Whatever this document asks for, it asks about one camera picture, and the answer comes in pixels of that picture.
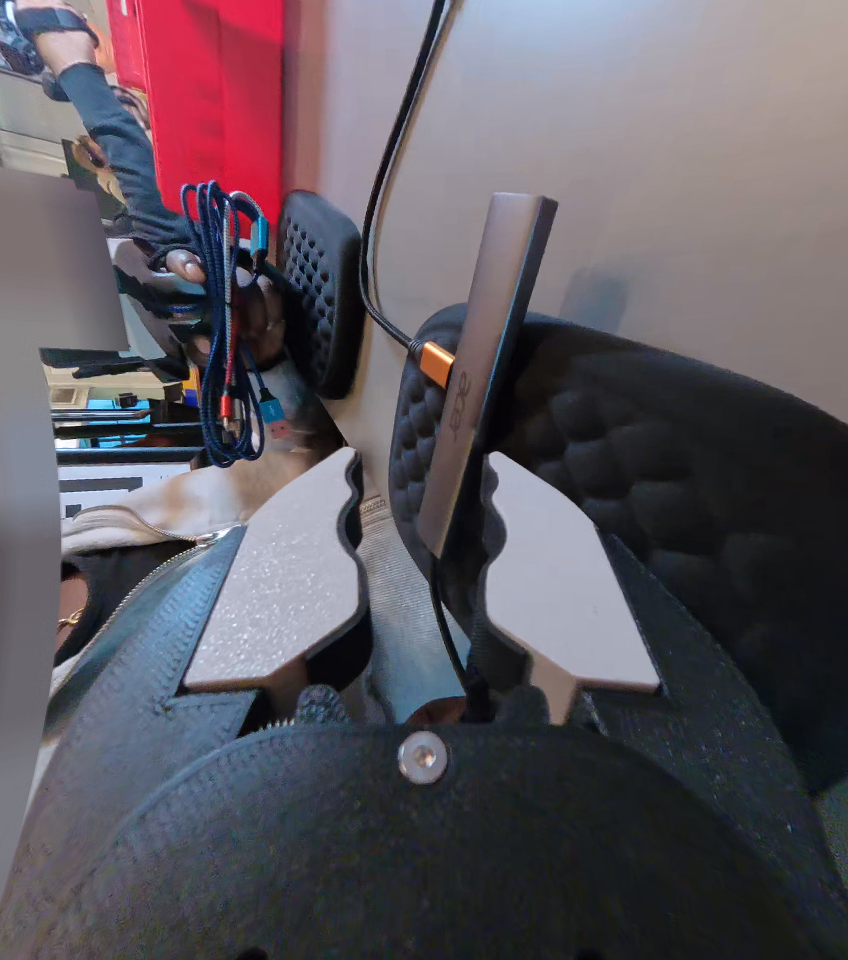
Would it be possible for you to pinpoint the grey usb hub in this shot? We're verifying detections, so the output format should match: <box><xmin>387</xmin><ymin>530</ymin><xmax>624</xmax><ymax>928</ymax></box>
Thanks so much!
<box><xmin>418</xmin><ymin>193</ymin><xmax>559</xmax><ymax>560</ymax></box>

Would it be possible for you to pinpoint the person's left hand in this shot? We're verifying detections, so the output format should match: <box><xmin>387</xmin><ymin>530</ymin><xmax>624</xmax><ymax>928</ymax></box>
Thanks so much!
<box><xmin>148</xmin><ymin>249</ymin><xmax>290</xmax><ymax>370</ymax></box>

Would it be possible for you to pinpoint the black quilted cushion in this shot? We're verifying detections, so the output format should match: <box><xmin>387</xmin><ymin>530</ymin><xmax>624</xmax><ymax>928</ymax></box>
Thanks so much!
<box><xmin>388</xmin><ymin>303</ymin><xmax>848</xmax><ymax>796</ymax></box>
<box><xmin>274</xmin><ymin>191</ymin><xmax>365</xmax><ymax>401</ymax></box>

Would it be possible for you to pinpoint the blue braided cable bundle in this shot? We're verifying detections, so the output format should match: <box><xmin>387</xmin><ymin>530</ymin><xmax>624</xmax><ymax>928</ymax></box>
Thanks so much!
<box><xmin>180</xmin><ymin>180</ymin><xmax>292</xmax><ymax>472</ymax></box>

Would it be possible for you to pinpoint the black cable with orange plug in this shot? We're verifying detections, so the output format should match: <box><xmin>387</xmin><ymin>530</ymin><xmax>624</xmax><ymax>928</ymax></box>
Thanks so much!
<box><xmin>358</xmin><ymin>0</ymin><xmax>459</xmax><ymax>390</ymax></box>

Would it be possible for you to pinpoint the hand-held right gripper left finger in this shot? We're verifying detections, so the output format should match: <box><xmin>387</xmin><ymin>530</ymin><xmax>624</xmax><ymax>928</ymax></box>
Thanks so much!
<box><xmin>182</xmin><ymin>447</ymin><xmax>371</xmax><ymax>721</ymax></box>

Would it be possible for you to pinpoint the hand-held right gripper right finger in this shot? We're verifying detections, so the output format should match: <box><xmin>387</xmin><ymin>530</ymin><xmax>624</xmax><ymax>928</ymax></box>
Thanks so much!
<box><xmin>469</xmin><ymin>451</ymin><xmax>664</xmax><ymax>726</ymax></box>

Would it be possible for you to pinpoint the red plastic bin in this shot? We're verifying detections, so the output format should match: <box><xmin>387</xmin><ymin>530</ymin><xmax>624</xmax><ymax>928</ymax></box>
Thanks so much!
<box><xmin>105</xmin><ymin>0</ymin><xmax>286</xmax><ymax>219</ymax></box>

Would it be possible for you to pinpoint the white zip jacket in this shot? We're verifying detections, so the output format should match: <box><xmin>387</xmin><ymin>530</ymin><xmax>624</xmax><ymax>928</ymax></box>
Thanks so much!
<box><xmin>49</xmin><ymin>448</ymin><xmax>356</xmax><ymax>706</ymax></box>

